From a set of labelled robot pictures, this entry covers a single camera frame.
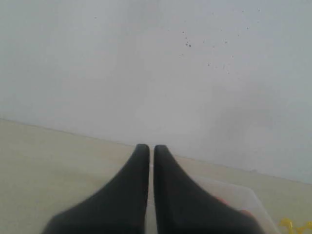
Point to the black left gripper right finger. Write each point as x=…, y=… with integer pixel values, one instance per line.
x=183, y=207

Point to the clear plastic bin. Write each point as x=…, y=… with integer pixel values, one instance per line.
x=238, y=197

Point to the brown egg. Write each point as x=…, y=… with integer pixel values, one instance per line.
x=246, y=213

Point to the yellow plastic egg tray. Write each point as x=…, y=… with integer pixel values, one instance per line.
x=292, y=229

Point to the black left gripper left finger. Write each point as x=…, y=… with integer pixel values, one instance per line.
x=117, y=208

